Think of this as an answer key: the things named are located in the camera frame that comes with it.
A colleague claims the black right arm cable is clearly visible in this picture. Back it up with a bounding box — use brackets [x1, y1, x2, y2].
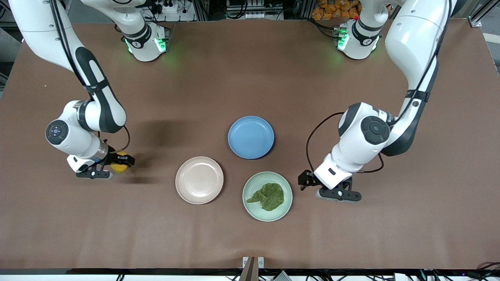
[53, 0, 131, 153]

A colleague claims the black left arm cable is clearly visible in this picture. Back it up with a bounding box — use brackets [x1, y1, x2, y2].
[306, 0, 454, 174]

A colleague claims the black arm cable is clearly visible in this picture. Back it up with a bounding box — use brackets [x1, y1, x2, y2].
[53, 0, 131, 153]
[306, 0, 454, 174]

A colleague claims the beige pink plate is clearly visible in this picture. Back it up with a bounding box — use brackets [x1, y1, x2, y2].
[175, 156, 224, 205]

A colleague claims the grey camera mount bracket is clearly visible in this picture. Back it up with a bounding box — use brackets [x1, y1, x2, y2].
[239, 256, 265, 281]

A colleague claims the green lettuce leaf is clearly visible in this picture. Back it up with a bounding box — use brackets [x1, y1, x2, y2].
[246, 183, 285, 212]

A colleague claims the light green plate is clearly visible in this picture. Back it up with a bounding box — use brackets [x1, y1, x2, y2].
[242, 171, 293, 222]

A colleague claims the blue plate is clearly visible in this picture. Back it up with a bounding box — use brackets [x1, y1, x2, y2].
[228, 116, 275, 160]

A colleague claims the bag of oranges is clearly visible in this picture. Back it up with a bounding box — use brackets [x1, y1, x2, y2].
[311, 0, 362, 21]

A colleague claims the aluminium frame post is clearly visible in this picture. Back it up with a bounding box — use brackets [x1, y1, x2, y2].
[467, 0, 500, 28]

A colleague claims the white power strip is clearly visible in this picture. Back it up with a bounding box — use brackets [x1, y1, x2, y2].
[150, 0, 196, 22]

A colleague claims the yellow lemon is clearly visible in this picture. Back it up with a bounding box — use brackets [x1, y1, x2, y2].
[111, 151, 130, 174]

